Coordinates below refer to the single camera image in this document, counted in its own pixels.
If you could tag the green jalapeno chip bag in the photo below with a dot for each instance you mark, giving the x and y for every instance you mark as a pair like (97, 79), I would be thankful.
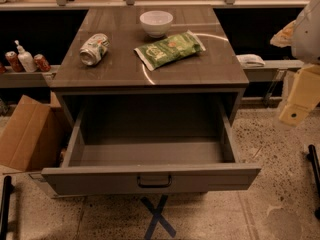
(170, 49)

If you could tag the grey cabinet with wooden top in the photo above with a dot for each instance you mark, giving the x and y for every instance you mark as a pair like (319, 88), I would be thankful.
(194, 55)

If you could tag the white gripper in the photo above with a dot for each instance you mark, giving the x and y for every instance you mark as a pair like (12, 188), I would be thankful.
(307, 37)

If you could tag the black bar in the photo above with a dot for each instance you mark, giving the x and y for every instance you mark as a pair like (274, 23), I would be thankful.
(4, 208)
(313, 159)

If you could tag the red soda can right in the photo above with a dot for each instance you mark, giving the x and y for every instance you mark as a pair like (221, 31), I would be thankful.
(42, 63)

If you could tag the grey side shelf right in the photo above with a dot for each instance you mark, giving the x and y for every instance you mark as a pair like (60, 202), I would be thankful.
(269, 71)

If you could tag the white ceramic bowl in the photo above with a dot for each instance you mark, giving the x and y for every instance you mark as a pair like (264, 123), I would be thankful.
(156, 23)

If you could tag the red soda can left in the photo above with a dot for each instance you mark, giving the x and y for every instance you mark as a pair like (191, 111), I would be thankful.
(14, 62)

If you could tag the white pump bottle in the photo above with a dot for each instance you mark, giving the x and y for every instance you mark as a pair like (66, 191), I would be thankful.
(25, 58)

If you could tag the grey side shelf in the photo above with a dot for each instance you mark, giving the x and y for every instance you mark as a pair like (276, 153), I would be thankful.
(12, 79)
(269, 71)

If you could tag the crushed green white soda can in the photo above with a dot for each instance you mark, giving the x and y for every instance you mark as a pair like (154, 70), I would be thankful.
(94, 49)

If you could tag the brown cardboard box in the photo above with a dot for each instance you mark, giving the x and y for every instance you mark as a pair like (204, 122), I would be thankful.
(32, 137)

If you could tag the open grey top drawer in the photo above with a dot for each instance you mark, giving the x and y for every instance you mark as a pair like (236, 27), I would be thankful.
(134, 145)

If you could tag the red soda can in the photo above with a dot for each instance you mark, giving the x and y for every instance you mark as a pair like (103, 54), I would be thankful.
(42, 63)
(14, 62)

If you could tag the black bar left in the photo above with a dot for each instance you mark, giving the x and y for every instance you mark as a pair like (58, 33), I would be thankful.
(4, 208)

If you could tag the white folded cloth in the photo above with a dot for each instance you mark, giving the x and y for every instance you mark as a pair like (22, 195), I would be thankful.
(250, 60)

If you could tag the grey side shelf left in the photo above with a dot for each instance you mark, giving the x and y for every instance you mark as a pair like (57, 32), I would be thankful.
(12, 79)

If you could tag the black bar right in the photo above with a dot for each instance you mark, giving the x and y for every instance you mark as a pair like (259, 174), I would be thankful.
(313, 159)

